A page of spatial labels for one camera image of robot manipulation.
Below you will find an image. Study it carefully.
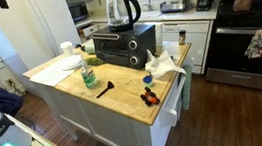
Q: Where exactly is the floral dish towel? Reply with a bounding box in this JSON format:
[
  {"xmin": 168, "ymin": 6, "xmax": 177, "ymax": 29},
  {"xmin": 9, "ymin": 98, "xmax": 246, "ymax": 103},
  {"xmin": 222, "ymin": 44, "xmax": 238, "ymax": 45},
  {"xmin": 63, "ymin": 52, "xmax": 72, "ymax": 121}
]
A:
[{"xmin": 241, "ymin": 29, "xmax": 262, "ymax": 61}]

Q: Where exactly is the small blue and green block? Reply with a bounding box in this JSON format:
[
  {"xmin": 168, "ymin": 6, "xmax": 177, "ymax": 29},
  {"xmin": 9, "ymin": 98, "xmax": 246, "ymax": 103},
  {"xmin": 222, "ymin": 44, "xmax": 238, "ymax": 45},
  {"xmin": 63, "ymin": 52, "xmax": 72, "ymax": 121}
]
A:
[{"xmin": 141, "ymin": 73, "xmax": 155, "ymax": 89}]

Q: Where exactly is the crumpled white paper towel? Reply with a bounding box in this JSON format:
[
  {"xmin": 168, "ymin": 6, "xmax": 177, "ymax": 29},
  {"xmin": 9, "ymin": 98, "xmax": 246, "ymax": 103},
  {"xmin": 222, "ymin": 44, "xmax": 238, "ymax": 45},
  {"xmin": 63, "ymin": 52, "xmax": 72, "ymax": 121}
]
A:
[{"xmin": 142, "ymin": 44, "xmax": 188, "ymax": 81}]

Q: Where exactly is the chrome sink faucet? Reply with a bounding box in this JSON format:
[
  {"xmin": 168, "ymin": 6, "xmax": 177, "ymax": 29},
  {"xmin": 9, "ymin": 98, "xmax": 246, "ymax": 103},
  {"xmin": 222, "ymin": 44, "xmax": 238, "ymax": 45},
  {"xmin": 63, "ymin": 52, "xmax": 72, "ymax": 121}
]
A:
[{"xmin": 141, "ymin": 0, "xmax": 156, "ymax": 13}]

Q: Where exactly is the orange and black toy car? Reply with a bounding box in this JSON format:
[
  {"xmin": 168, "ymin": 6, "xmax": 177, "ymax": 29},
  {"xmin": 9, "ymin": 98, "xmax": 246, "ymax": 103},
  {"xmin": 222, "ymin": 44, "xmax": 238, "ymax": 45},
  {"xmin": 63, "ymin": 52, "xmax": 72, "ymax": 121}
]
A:
[{"xmin": 139, "ymin": 85, "xmax": 161, "ymax": 108}]

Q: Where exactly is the pale green hanging towel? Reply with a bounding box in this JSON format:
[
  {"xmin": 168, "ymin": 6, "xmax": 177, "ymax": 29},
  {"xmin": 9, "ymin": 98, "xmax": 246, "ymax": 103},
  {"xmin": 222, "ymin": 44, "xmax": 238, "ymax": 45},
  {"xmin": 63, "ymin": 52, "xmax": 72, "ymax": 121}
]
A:
[{"xmin": 177, "ymin": 64, "xmax": 198, "ymax": 111}]

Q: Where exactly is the black microwave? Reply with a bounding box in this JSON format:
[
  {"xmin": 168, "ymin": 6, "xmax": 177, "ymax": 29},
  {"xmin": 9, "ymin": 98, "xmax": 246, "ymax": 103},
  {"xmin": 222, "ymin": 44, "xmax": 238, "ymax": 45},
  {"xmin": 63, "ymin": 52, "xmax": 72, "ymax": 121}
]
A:
[{"xmin": 67, "ymin": 1, "xmax": 90, "ymax": 24}]

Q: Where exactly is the white bowl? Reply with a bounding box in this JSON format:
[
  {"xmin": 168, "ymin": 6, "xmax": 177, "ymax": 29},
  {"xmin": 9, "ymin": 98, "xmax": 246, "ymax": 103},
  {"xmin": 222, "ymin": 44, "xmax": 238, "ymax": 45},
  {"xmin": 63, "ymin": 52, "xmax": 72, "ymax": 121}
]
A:
[{"xmin": 62, "ymin": 54, "xmax": 84, "ymax": 67}]

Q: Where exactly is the white plate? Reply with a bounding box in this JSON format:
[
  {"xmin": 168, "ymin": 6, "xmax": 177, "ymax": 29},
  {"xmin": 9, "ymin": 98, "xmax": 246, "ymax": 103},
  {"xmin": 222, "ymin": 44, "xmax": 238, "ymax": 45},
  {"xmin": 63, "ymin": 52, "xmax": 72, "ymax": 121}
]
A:
[{"xmin": 60, "ymin": 58, "xmax": 84, "ymax": 72}]

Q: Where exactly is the glass electric kettle black handle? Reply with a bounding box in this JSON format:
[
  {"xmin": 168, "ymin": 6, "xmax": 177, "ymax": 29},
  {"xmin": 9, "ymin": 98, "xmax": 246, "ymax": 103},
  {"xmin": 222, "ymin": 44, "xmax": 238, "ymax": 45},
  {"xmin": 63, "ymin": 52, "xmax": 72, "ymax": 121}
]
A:
[{"xmin": 104, "ymin": 0, "xmax": 145, "ymax": 33}]

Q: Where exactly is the spice jar with dark cap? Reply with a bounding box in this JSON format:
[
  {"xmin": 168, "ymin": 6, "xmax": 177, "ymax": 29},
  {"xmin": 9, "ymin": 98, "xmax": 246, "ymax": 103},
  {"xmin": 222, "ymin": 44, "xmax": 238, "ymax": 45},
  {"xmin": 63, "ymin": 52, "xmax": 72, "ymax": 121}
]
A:
[{"xmin": 176, "ymin": 28, "xmax": 189, "ymax": 47}]

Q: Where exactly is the white kitchen sink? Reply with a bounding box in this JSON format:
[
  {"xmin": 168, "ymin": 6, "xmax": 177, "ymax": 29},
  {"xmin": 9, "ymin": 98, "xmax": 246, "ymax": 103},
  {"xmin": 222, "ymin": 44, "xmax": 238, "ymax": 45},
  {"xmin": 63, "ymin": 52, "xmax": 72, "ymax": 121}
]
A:
[{"xmin": 138, "ymin": 8, "xmax": 164, "ymax": 21}]

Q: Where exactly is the white cup with lid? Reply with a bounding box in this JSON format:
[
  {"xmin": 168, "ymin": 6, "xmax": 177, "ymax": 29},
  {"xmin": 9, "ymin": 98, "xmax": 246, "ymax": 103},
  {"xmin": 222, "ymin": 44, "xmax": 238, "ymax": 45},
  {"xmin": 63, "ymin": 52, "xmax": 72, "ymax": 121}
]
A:
[{"xmin": 59, "ymin": 40, "xmax": 75, "ymax": 58}]

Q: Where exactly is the white dishwasher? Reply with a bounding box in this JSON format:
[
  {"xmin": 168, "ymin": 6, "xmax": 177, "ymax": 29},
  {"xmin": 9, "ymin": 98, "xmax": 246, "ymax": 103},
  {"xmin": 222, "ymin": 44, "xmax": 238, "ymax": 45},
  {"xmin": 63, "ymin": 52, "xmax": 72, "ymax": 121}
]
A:
[{"xmin": 159, "ymin": 16, "xmax": 219, "ymax": 79}]

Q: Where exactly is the stainless and black stove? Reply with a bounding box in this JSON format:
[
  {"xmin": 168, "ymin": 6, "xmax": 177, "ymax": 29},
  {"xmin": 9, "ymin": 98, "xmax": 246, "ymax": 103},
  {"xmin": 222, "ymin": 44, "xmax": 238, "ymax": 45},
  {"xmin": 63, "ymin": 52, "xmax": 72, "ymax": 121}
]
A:
[{"xmin": 196, "ymin": 0, "xmax": 262, "ymax": 101}]

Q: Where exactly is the white kitchen island cabinet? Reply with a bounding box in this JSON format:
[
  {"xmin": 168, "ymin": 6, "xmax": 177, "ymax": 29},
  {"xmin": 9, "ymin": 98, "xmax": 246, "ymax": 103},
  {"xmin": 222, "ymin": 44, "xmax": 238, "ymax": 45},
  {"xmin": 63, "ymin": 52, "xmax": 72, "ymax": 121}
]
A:
[{"xmin": 35, "ymin": 63, "xmax": 196, "ymax": 146}]

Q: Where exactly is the black toaster oven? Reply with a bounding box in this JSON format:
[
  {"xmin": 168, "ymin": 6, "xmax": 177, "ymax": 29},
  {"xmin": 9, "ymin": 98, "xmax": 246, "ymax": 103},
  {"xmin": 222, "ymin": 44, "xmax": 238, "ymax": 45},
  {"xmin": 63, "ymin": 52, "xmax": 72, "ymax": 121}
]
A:
[{"xmin": 90, "ymin": 20, "xmax": 160, "ymax": 75}]

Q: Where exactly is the black marker pen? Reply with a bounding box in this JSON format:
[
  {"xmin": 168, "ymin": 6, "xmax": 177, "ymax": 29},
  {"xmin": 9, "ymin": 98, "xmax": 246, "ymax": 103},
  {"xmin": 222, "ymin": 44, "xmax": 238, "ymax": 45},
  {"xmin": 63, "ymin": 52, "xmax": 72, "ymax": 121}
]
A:
[{"xmin": 94, "ymin": 80, "xmax": 117, "ymax": 99}]

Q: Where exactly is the grey dish rack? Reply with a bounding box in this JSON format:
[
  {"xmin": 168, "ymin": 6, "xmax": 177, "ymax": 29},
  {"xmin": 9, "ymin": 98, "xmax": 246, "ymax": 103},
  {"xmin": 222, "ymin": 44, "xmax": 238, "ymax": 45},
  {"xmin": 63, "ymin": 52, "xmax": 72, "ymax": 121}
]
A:
[{"xmin": 158, "ymin": 0, "xmax": 193, "ymax": 15}]

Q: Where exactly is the white cloth placemat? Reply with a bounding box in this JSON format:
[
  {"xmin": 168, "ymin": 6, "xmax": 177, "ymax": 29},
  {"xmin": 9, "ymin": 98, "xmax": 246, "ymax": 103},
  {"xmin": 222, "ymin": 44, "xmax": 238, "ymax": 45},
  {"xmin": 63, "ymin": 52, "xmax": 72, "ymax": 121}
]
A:
[{"xmin": 27, "ymin": 57, "xmax": 83, "ymax": 90}]

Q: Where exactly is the pale green plastic cup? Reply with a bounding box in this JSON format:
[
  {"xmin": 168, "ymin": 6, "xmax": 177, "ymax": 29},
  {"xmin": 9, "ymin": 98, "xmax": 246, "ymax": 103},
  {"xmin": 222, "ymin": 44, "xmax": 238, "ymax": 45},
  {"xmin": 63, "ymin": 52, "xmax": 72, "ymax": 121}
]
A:
[{"xmin": 81, "ymin": 38, "xmax": 96, "ymax": 56}]

